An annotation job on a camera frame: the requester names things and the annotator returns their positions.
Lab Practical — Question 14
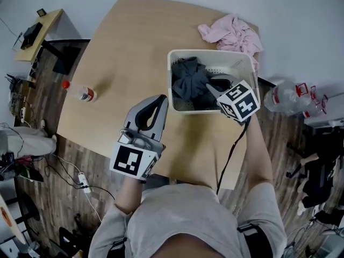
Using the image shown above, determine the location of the pink cloth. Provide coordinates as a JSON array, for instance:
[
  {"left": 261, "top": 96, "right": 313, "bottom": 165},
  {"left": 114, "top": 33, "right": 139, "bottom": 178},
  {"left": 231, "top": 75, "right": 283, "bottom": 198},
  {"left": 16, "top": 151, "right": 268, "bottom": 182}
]
[{"left": 197, "top": 13, "right": 264, "bottom": 70}]

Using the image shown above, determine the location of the black desk base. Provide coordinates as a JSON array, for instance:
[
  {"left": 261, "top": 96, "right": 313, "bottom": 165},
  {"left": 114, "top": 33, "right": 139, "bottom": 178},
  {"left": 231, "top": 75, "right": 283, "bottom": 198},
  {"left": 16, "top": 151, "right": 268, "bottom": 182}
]
[{"left": 40, "top": 38, "right": 91, "bottom": 76}]

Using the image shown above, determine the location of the person's left forearm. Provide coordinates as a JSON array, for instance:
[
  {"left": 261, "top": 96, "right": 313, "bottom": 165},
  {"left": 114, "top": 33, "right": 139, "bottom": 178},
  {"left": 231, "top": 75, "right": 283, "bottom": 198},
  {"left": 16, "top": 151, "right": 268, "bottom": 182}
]
[{"left": 113, "top": 175, "right": 147, "bottom": 215}]

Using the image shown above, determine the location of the person's grey shirt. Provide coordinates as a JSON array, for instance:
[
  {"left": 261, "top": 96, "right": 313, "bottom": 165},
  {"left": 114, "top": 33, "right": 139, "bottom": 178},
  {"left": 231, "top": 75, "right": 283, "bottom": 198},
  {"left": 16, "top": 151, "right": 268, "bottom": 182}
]
[{"left": 88, "top": 182, "right": 288, "bottom": 258}]

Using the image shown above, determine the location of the black floor cable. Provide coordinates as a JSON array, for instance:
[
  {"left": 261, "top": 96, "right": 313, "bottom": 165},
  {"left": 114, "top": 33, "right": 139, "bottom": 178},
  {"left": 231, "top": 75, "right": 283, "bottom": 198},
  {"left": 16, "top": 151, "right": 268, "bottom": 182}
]
[{"left": 44, "top": 154, "right": 116, "bottom": 201}]

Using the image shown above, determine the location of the person's right forearm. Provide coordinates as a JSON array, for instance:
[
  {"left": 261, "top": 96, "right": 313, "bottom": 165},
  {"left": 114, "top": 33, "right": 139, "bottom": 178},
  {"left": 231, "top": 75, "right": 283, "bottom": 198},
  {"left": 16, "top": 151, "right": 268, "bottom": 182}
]
[{"left": 242, "top": 116, "right": 274, "bottom": 188}]

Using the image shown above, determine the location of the black router with antennas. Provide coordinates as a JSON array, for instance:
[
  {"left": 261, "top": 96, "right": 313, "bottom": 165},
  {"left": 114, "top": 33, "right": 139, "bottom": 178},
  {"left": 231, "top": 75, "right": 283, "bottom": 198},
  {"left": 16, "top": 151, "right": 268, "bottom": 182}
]
[{"left": 4, "top": 73, "right": 19, "bottom": 92}]

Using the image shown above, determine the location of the black arm strap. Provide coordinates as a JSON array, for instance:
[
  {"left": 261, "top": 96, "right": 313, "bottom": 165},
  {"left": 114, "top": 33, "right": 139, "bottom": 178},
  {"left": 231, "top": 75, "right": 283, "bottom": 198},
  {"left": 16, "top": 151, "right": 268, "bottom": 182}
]
[{"left": 236, "top": 224, "right": 270, "bottom": 255}]

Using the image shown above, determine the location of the clear bottle with red cap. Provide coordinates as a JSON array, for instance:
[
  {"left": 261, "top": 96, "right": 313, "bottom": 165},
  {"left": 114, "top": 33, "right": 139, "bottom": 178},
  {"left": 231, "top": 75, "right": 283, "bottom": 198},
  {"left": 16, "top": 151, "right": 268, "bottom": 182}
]
[{"left": 61, "top": 80, "right": 98, "bottom": 103}]

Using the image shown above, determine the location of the white board with orange mark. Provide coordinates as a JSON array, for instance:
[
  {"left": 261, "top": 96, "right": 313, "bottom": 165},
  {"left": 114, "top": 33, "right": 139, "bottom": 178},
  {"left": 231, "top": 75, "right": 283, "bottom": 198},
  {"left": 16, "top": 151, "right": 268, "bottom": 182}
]
[{"left": 0, "top": 191, "right": 27, "bottom": 245}]

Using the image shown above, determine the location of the black box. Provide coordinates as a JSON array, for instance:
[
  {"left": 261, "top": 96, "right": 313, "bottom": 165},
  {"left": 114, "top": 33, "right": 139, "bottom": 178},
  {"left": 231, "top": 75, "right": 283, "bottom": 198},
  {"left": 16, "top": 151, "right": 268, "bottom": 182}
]
[{"left": 23, "top": 22, "right": 44, "bottom": 40}]

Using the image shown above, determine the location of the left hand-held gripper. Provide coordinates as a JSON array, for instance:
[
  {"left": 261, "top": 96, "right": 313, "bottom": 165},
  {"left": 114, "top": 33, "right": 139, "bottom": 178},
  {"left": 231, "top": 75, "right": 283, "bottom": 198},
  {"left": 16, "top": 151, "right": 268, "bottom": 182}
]
[{"left": 109, "top": 95, "right": 169, "bottom": 182}]

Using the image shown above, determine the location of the black stool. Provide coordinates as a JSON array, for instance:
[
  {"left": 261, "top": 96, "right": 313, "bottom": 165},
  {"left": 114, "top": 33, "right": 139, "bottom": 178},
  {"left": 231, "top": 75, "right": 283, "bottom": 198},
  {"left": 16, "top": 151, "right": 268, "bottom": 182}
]
[{"left": 15, "top": 191, "right": 41, "bottom": 223}]

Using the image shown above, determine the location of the white power strip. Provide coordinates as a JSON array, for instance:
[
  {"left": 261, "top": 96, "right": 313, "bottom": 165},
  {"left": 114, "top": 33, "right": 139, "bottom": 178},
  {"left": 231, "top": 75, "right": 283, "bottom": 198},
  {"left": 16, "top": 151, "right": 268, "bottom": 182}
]
[{"left": 77, "top": 171, "right": 91, "bottom": 194}]

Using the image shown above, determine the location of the white plastic basket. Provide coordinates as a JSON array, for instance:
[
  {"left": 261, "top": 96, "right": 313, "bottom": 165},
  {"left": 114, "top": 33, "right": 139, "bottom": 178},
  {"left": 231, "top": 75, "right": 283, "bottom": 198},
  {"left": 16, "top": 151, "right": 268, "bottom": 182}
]
[{"left": 167, "top": 49, "right": 261, "bottom": 116}]

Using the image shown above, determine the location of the dark grey cloth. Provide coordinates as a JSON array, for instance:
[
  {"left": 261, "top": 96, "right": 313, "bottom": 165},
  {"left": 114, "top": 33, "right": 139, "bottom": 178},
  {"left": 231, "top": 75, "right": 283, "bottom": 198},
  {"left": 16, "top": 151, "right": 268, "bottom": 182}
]
[{"left": 171, "top": 56, "right": 224, "bottom": 110}]

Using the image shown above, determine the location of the small wooden desk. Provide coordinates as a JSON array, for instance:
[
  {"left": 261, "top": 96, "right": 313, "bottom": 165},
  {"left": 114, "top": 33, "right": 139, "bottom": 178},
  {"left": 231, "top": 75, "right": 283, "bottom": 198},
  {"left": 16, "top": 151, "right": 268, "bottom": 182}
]
[{"left": 14, "top": 8, "right": 65, "bottom": 63}]

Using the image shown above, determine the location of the large clear water jug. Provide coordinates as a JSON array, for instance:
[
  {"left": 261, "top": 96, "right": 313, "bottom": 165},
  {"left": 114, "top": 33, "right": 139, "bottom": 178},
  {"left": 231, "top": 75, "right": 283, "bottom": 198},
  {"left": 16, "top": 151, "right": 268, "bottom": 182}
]
[
  {"left": 300, "top": 85, "right": 329, "bottom": 118},
  {"left": 263, "top": 78, "right": 310, "bottom": 117}
]

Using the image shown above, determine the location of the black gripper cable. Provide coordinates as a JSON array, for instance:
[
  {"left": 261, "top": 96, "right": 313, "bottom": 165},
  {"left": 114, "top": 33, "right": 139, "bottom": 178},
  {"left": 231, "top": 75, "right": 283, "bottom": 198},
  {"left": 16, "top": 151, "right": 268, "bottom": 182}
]
[{"left": 216, "top": 119, "right": 251, "bottom": 196}]

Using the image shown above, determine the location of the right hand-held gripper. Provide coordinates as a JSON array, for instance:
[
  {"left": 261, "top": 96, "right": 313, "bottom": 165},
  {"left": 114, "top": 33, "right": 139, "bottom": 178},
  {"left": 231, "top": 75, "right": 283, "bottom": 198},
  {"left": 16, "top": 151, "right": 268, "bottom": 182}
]
[{"left": 206, "top": 74, "right": 261, "bottom": 126}]

